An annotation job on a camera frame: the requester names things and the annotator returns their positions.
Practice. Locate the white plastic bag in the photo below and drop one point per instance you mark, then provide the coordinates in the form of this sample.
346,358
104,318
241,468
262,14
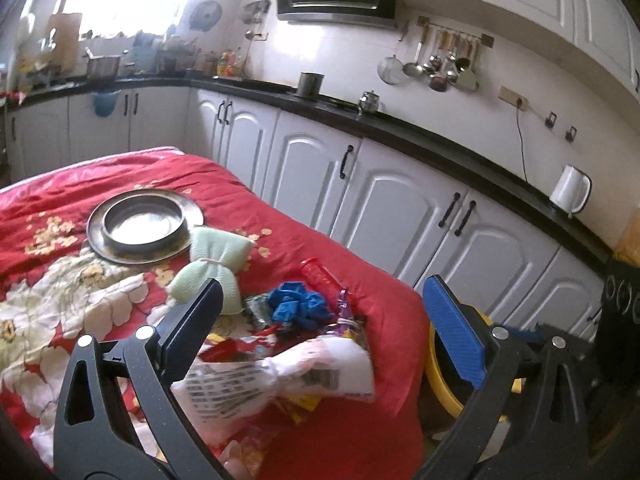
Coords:
220,398

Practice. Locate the white cabinets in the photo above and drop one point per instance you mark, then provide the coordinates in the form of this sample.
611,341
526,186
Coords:
594,40
405,217

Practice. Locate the left hand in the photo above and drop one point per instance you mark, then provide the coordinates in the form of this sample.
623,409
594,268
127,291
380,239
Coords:
232,459

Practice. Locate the white lower cabinets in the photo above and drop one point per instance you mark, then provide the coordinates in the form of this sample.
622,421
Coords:
405,217

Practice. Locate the hanging metal ladle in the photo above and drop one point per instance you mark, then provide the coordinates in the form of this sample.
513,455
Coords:
414,69

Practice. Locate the round wall fan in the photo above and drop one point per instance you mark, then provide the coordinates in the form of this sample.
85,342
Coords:
205,16

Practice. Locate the white upper cabinets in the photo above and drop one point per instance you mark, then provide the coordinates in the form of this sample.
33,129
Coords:
594,40

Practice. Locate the steel cooking pot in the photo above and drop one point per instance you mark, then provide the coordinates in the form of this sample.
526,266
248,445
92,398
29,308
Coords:
102,67

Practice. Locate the wall power socket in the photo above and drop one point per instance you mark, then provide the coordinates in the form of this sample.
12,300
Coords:
513,98

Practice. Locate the yellow rimmed trash bin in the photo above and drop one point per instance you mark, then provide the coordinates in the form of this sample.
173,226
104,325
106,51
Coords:
450,390

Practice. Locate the red plastic bottle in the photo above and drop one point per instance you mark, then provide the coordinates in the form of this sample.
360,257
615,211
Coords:
321,280

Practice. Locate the white electric kettle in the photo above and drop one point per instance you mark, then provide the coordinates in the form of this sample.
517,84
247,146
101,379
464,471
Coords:
572,192

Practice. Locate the wooden cutting board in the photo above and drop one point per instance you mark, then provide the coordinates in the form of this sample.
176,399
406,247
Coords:
63,29

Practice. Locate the hanging white spatula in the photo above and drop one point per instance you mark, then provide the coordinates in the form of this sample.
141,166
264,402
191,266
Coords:
467,78

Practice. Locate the purple snack wrapper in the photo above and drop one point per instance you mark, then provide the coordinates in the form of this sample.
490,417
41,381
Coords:
347,324

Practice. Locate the yellow snack packet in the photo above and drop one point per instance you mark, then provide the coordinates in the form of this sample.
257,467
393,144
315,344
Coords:
300,404

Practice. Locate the dark foil wrapper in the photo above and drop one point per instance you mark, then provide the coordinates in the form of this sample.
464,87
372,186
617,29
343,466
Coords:
258,310

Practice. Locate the metal bowl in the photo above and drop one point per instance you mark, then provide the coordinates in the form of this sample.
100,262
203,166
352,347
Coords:
143,223

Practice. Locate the red floral tablecloth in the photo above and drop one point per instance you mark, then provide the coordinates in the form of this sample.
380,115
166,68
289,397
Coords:
54,289

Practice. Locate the blue glove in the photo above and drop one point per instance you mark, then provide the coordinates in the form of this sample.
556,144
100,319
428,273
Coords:
293,303

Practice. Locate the green foam net bundle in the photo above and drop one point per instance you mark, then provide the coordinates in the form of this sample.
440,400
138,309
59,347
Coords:
214,255

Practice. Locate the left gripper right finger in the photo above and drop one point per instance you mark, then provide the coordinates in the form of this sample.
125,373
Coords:
525,419

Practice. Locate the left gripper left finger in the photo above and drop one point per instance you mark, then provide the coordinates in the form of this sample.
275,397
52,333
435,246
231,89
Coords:
93,434

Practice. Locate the small metal teapot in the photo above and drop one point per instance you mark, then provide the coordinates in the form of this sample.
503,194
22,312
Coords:
369,103

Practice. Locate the hanging mesh strainer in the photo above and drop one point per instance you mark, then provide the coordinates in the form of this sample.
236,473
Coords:
390,68

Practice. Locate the black countertop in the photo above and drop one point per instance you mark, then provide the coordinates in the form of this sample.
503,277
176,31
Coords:
445,155

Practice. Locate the black cylindrical canister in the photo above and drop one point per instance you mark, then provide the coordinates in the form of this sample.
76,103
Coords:
309,85

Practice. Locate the blue hanging basin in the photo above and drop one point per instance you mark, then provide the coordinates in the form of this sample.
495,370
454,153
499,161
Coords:
104,102

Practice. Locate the large metal plate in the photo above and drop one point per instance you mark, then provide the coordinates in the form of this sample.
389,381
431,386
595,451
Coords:
97,242

